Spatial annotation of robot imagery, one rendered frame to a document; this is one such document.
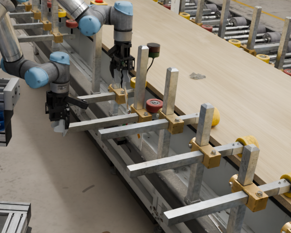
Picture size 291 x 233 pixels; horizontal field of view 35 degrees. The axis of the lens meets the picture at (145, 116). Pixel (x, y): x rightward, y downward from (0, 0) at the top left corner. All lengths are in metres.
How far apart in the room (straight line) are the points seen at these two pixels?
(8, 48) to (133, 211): 1.47
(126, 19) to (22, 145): 1.83
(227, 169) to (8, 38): 1.00
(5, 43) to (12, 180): 1.53
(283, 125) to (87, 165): 1.58
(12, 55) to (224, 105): 0.98
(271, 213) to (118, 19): 0.94
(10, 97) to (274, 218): 1.13
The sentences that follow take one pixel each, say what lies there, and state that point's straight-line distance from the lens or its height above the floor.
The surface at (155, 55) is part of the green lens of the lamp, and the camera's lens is 1.99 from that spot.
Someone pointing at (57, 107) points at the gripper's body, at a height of 0.96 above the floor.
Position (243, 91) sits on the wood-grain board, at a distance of 2.34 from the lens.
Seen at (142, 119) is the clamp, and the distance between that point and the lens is 2.03.
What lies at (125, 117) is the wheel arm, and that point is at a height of 0.86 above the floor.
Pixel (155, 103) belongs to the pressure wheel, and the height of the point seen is 0.91.
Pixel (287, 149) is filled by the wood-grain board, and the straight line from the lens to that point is 1.91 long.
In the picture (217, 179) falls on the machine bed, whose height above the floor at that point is 0.69.
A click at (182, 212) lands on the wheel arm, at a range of 1.36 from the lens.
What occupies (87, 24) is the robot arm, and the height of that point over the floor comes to 1.31.
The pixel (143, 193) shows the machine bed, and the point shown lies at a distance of 2.73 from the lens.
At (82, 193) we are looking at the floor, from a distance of 2.98.
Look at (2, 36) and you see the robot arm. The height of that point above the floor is 1.27.
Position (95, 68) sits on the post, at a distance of 2.50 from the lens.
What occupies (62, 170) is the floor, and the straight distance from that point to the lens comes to 3.17.
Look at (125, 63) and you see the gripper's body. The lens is 1.90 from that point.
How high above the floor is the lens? 1.82
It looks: 28 degrees down
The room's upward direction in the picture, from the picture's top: 5 degrees clockwise
